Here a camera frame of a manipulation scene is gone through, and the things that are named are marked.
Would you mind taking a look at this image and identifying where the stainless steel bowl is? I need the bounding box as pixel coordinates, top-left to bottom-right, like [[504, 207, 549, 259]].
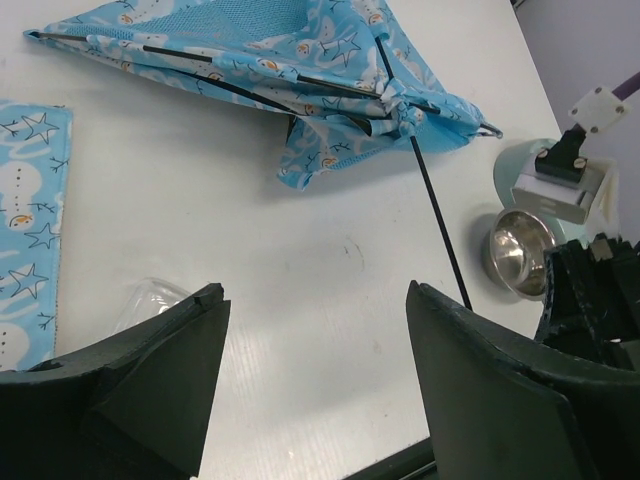
[[481, 208, 556, 301]]

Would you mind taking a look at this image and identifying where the blue snowman tent mat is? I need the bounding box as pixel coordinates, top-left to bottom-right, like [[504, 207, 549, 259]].
[[1, 100, 73, 371]]

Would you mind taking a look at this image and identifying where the blue snowman pet tent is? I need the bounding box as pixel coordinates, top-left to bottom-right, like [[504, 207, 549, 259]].
[[30, 0, 491, 190]]

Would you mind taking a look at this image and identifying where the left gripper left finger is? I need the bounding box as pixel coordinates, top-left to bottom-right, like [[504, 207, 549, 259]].
[[1, 284, 231, 479]]

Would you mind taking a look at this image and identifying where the thin black tent pole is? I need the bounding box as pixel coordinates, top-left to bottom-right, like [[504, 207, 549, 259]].
[[27, 30, 503, 139]]

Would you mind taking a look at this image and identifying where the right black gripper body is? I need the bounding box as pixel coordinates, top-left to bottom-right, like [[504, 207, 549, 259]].
[[534, 234, 639, 370]]

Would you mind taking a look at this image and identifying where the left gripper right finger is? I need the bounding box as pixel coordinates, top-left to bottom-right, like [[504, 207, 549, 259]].
[[406, 282, 639, 479]]

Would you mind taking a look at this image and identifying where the clear plastic water bottle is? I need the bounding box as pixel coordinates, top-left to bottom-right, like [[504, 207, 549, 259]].
[[109, 278, 190, 335]]

